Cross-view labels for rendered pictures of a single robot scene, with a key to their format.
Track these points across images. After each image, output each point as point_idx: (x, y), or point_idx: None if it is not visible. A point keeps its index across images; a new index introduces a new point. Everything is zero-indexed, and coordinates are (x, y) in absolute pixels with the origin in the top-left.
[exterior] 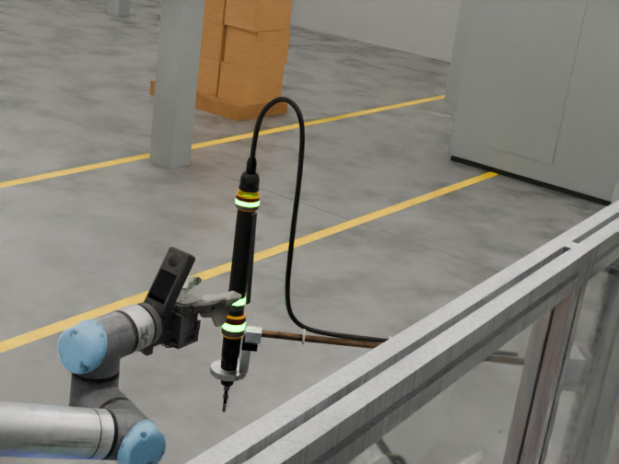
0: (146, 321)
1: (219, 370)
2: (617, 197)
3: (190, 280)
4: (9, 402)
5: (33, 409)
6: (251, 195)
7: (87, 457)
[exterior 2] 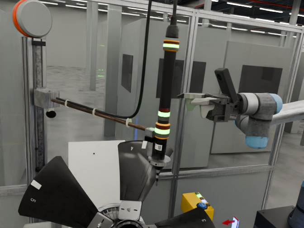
0: None
1: (166, 158)
2: (27, 16)
3: (202, 98)
4: (296, 102)
5: (287, 103)
6: (165, 43)
7: None
